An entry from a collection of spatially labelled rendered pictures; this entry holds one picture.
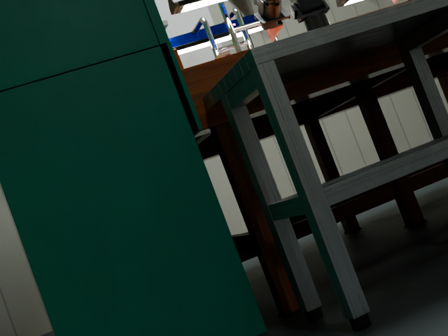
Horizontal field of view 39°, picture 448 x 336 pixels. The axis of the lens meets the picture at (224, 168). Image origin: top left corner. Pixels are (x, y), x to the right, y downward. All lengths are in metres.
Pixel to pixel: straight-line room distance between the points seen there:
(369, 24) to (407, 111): 3.41
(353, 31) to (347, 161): 3.12
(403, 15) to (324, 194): 0.50
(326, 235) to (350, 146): 3.27
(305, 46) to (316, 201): 0.36
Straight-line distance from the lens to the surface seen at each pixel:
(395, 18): 1.64
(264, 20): 2.07
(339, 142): 4.64
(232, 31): 2.45
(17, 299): 4.07
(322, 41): 1.52
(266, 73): 1.44
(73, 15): 1.81
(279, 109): 1.43
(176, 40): 2.81
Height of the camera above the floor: 0.38
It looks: 3 degrees up
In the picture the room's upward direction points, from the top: 21 degrees counter-clockwise
